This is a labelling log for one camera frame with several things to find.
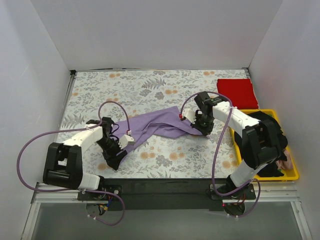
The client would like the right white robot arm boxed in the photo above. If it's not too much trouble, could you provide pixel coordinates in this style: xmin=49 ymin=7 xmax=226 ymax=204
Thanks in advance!
xmin=179 ymin=91 xmax=282 ymax=199

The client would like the pink garment in tray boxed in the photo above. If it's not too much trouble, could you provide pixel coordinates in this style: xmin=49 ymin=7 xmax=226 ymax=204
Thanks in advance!
xmin=275 ymin=149 xmax=294 ymax=170

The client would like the lavender t shirt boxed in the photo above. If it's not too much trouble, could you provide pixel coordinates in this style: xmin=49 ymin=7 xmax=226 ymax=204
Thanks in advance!
xmin=124 ymin=106 xmax=202 ymax=153

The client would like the yellow plastic tray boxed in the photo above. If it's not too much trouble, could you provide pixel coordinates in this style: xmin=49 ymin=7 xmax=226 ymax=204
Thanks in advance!
xmin=230 ymin=109 xmax=299 ymax=181

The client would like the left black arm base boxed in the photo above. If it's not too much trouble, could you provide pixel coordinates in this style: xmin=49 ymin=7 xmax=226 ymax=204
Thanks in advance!
xmin=77 ymin=184 xmax=123 ymax=201

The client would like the floral patterned table mat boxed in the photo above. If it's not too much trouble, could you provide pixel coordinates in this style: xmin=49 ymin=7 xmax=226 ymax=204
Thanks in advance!
xmin=56 ymin=69 xmax=247 ymax=178

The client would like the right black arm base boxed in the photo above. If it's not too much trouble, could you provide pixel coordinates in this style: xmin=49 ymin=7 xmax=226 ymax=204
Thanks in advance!
xmin=206 ymin=183 xmax=256 ymax=201

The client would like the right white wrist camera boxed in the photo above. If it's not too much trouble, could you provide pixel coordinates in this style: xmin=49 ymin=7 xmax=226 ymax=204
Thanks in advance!
xmin=179 ymin=108 xmax=196 ymax=124

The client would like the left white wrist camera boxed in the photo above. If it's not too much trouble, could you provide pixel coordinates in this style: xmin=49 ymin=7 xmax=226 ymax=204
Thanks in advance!
xmin=118 ymin=134 xmax=136 ymax=149

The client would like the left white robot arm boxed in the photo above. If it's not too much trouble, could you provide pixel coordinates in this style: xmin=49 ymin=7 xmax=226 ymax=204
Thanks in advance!
xmin=42 ymin=117 xmax=135 ymax=200

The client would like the folded red t shirt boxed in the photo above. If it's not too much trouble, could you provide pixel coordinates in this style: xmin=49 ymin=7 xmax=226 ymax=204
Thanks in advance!
xmin=217 ymin=78 xmax=259 ymax=110

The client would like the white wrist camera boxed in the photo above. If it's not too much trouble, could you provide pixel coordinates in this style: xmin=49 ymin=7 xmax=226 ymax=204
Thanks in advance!
xmin=179 ymin=108 xmax=196 ymax=124
xmin=118 ymin=134 xmax=136 ymax=149

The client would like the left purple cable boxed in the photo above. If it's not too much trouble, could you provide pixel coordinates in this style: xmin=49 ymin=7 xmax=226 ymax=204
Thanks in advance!
xmin=16 ymin=101 xmax=133 ymax=226

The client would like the black clothes pile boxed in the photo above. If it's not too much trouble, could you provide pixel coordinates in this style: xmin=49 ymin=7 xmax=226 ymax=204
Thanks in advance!
xmin=234 ymin=111 xmax=288 ymax=177

